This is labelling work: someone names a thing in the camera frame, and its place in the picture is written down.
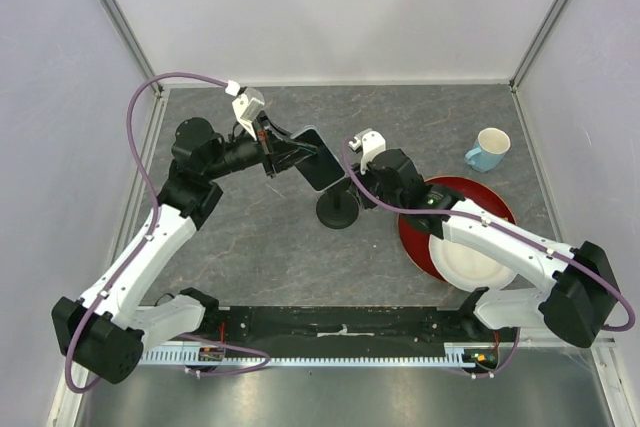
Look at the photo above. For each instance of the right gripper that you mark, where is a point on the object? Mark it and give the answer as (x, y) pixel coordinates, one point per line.
(364, 185)

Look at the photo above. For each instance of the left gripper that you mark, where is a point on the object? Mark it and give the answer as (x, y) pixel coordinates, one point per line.
(270, 153)

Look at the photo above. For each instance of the black smartphone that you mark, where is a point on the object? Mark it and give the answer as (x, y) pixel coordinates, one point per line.
(322, 169)

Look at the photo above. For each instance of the black phone stand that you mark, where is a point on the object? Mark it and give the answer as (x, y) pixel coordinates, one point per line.
(337, 208)

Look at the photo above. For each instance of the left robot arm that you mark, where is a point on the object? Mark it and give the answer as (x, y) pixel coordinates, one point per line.
(103, 330)

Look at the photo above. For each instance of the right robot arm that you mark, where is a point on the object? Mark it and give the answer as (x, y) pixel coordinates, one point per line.
(573, 289)

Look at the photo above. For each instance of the red round tray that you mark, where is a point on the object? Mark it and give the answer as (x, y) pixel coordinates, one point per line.
(415, 233)

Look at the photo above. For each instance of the blue mug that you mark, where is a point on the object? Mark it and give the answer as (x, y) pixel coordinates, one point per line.
(490, 147)

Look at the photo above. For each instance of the white paper plate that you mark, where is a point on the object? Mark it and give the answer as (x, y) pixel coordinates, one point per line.
(467, 269)

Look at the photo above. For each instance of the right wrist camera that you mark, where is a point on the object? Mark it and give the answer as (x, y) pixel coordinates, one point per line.
(369, 144)

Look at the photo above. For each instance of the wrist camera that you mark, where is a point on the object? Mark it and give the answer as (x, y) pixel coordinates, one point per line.
(369, 144)
(246, 107)

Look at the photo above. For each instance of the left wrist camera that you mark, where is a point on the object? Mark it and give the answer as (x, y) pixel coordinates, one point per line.
(246, 107)

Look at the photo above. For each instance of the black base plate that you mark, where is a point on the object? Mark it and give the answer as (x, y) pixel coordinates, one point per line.
(346, 330)

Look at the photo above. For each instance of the blue cable duct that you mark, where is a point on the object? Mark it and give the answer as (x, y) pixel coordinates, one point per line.
(194, 355)

